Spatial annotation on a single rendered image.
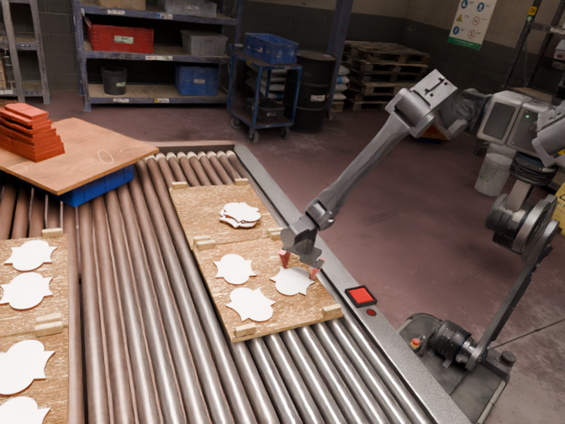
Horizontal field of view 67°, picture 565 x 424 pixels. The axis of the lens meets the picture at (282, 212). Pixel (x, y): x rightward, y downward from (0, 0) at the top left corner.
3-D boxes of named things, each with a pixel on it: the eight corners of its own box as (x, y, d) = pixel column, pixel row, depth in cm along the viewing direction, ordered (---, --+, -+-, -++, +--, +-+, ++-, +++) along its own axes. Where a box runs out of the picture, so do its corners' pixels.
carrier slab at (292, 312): (286, 239, 157) (287, 235, 156) (342, 316, 126) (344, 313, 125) (192, 251, 142) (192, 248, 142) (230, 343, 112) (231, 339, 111)
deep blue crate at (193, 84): (209, 88, 587) (211, 60, 568) (218, 97, 556) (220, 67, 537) (172, 86, 567) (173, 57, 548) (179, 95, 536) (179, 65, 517)
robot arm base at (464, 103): (473, 131, 145) (487, 97, 139) (464, 135, 140) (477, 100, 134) (450, 124, 150) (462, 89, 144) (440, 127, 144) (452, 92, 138)
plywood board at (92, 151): (74, 120, 197) (73, 116, 196) (159, 151, 181) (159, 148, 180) (-39, 151, 157) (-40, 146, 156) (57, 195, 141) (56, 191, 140)
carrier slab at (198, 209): (249, 186, 188) (249, 182, 188) (284, 238, 157) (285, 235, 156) (168, 191, 174) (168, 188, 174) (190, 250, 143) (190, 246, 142)
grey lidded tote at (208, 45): (216, 50, 561) (216, 31, 549) (227, 57, 537) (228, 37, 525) (179, 49, 535) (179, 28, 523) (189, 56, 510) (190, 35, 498)
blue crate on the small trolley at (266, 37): (268, 52, 488) (270, 33, 477) (297, 64, 458) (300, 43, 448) (242, 53, 464) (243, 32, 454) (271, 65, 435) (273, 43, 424)
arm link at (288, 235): (337, 218, 121) (318, 197, 124) (312, 230, 114) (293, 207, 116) (318, 242, 129) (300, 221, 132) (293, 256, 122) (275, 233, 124)
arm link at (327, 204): (439, 117, 105) (409, 89, 108) (433, 115, 100) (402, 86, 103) (330, 230, 125) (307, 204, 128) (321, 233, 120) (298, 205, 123)
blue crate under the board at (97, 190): (81, 157, 188) (79, 136, 183) (135, 179, 179) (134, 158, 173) (15, 182, 164) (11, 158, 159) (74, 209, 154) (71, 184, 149)
